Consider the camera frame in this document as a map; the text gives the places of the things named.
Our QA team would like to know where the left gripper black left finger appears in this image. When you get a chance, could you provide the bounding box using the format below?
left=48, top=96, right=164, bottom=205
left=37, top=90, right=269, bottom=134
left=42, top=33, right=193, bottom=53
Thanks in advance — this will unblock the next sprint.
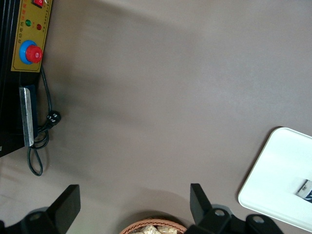
left=20, top=184, right=81, bottom=234

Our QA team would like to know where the clear-wrapped granola snack pack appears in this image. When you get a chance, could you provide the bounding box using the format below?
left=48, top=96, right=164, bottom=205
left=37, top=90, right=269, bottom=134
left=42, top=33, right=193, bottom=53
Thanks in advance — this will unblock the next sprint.
left=156, top=225, right=180, bottom=234
left=136, top=224, right=158, bottom=234

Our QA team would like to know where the black power cable with plug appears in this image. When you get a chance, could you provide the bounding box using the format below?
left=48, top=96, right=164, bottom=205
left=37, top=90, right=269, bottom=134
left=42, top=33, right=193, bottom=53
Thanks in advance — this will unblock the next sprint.
left=26, top=65, right=62, bottom=177

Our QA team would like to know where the brown table cover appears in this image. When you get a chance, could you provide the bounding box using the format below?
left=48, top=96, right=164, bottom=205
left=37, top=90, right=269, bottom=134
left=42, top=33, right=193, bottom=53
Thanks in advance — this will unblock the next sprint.
left=0, top=0, right=312, bottom=234

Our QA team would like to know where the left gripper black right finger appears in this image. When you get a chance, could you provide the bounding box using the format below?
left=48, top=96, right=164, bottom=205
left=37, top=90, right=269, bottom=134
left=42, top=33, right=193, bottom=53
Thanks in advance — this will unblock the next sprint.
left=186, top=183, right=234, bottom=234

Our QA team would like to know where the black and yellow control box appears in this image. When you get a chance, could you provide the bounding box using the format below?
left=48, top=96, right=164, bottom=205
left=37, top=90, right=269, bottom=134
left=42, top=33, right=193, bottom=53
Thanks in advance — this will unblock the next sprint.
left=0, top=0, right=53, bottom=158

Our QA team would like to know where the round wicker basket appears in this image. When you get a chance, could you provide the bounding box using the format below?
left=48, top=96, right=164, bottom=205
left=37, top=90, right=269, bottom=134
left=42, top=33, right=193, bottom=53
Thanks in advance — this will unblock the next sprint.
left=118, top=217, right=188, bottom=234

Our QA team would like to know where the small black snack pack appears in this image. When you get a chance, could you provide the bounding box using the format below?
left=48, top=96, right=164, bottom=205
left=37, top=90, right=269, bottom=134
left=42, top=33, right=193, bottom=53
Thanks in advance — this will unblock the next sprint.
left=296, top=178, right=312, bottom=205

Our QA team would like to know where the cream plastic tray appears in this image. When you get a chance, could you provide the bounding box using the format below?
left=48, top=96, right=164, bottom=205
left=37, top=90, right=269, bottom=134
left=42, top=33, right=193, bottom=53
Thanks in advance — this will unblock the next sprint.
left=237, top=126, right=312, bottom=231

